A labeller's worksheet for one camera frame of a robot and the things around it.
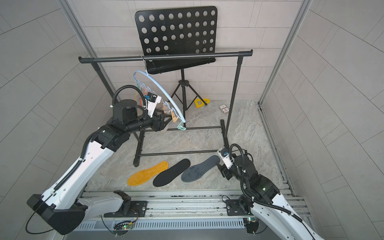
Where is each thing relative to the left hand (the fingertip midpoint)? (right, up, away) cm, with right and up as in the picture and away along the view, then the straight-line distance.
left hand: (172, 113), depth 65 cm
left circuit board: (-19, -50, 0) cm, 53 cm away
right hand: (+23, -23, +9) cm, 34 cm away
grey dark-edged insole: (+9, -33, +17) cm, 38 cm away
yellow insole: (-19, -34, +16) cm, 42 cm away
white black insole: (-3, -33, +18) cm, 38 cm away
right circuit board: (+36, -51, +3) cm, 63 cm away
